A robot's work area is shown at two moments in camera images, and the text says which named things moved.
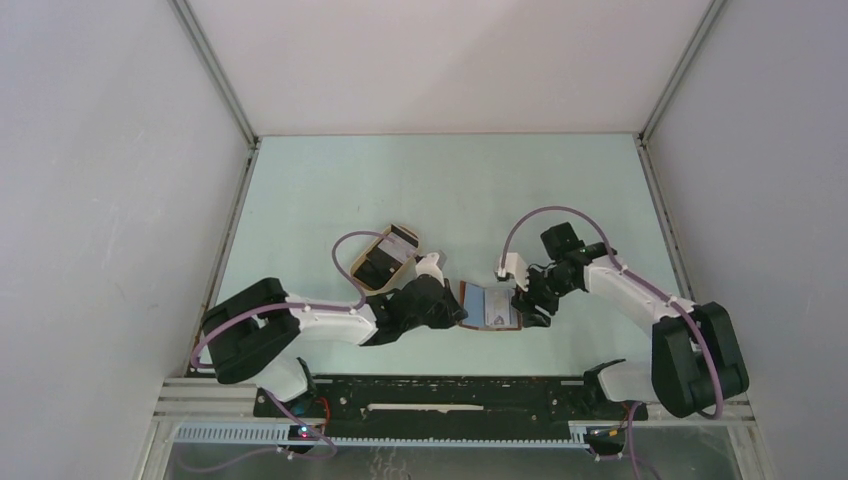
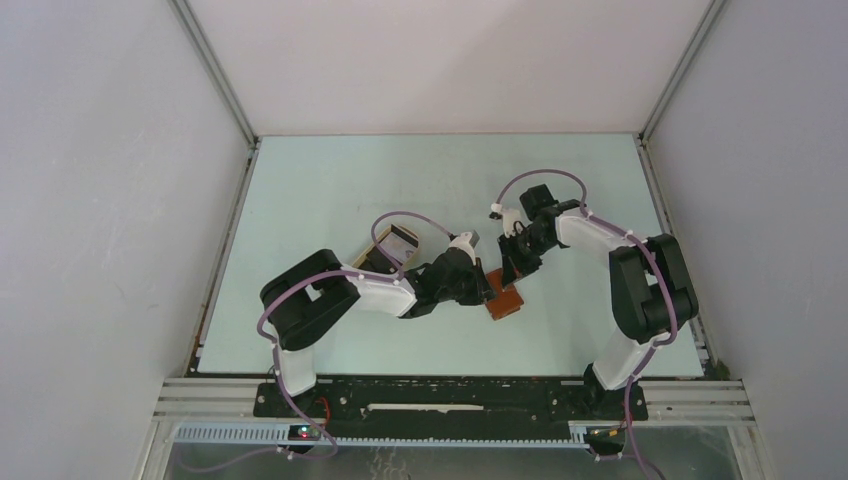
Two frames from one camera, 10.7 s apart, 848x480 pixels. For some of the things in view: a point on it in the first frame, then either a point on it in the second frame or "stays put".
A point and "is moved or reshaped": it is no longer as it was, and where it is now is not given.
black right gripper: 526,301 → 513,268
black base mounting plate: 449,408 stays put
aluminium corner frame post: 711,14 stays put
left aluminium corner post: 216,71 stays put
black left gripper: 452,313 → 480,291
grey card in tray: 398,249 stays put
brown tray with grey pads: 489,308 is moved or reshaped
